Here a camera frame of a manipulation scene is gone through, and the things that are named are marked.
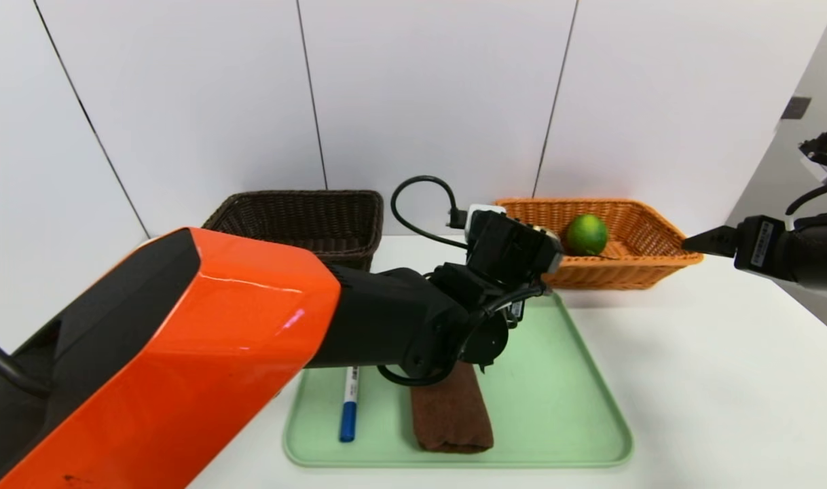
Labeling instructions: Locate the orange wicker basket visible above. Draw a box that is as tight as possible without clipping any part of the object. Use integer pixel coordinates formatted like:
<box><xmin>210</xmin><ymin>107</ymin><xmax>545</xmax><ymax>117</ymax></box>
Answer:
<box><xmin>493</xmin><ymin>198</ymin><xmax>704</xmax><ymax>290</ymax></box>

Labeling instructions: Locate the black cable with white tag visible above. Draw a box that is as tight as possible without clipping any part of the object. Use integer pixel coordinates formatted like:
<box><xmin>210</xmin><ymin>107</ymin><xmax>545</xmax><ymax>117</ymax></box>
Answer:
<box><xmin>376</xmin><ymin>285</ymin><xmax>547</xmax><ymax>388</ymax></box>

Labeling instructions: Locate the light green plastic tray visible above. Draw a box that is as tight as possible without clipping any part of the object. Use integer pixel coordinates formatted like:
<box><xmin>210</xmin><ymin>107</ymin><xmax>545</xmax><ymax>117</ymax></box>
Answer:
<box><xmin>282</xmin><ymin>291</ymin><xmax>634</xmax><ymax>468</ymax></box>

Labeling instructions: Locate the black right camera cable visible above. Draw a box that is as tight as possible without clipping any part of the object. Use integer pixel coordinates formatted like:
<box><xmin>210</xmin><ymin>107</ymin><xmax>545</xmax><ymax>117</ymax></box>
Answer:
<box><xmin>786</xmin><ymin>173</ymin><xmax>827</xmax><ymax>217</ymax></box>

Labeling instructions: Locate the black left camera cable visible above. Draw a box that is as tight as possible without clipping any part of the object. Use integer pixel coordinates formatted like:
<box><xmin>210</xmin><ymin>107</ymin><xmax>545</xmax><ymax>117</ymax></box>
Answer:
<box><xmin>390</xmin><ymin>175</ymin><xmax>468</xmax><ymax>249</ymax></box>

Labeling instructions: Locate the white marker with blue cap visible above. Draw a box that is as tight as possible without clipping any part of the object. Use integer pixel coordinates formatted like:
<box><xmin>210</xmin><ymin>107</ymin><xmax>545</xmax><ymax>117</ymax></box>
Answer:
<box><xmin>339</xmin><ymin>367</ymin><xmax>360</xmax><ymax>443</ymax></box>

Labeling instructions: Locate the black camera cable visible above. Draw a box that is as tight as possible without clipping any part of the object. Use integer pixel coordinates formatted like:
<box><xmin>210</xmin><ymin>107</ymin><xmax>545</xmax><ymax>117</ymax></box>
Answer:
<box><xmin>786</xmin><ymin>173</ymin><xmax>827</xmax><ymax>217</ymax></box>
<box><xmin>390</xmin><ymin>175</ymin><xmax>468</xmax><ymax>249</ymax></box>

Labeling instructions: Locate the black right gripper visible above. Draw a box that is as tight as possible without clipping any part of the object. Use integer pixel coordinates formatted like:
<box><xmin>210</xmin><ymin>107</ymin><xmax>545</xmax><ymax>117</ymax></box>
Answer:
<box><xmin>682</xmin><ymin>215</ymin><xmax>827</xmax><ymax>293</ymax></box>

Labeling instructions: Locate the brown towel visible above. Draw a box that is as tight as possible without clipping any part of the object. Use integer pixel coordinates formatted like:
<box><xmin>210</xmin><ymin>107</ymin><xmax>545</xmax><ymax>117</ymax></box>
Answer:
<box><xmin>411</xmin><ymin>363</ymin><xmax>494</xmax><ymax>454</ymax></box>

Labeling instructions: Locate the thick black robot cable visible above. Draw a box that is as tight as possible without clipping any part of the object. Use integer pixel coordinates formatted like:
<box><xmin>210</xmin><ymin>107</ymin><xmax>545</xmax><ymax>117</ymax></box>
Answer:
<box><xmin>0</xmin><ymin>333</ymin><xmax>51</xmax><ymax>398</ymax></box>

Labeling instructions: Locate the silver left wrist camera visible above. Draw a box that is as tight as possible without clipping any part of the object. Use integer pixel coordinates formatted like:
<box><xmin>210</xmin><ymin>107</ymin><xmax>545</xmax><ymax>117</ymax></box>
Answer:
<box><xmin>465</xmin><ymin>204</ymin><xmax>565</xmax><ymax>286</ymax></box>

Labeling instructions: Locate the green lime fruit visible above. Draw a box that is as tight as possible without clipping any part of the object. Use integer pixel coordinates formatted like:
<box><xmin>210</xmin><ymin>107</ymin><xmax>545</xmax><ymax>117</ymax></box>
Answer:
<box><xmin>565</xmin><ymin>214</ymin><xmax>609</xmax><ymax>257</ymax></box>

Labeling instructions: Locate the dark brown wicker basket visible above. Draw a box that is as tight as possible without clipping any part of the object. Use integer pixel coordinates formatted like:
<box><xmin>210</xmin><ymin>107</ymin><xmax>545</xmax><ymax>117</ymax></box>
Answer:
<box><xmin>202</xmin><ymin>190</ymin><xmax>385</xmax><ymax>272</ymax></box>

